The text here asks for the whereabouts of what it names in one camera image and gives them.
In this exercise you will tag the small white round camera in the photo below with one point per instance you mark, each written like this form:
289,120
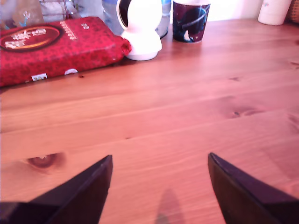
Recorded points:
142,35

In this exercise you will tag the dark space print mug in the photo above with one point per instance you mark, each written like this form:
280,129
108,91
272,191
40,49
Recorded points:
191,23

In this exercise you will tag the white metal bottle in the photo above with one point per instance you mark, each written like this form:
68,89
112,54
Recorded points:
273,14

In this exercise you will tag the red patterned food packet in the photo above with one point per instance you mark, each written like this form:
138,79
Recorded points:
58,53

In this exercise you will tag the wicker basket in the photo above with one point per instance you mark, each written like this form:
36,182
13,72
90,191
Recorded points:
294,11

